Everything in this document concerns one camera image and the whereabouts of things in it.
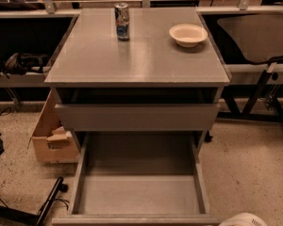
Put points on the black headphones on shelf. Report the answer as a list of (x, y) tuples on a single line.
[(22, 63)]

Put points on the grey drawer cabinet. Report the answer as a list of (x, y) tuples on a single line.
[(95, 68)]

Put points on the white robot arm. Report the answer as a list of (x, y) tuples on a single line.
[(244, 219)]

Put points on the silver blue soda can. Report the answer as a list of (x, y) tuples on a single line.
[(121, 11)]

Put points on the grey top drawer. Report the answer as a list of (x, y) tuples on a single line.
[(100, 118)]

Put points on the white paper bowl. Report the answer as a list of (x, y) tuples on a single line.
[(188, 35)]

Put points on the grey drawer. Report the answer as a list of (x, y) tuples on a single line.
[(100, 118), (138, 179)]

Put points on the cardboard box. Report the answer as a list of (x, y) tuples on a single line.
[(51, 142)]

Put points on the black chair base leg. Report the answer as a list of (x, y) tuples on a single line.
[(35, 219)]

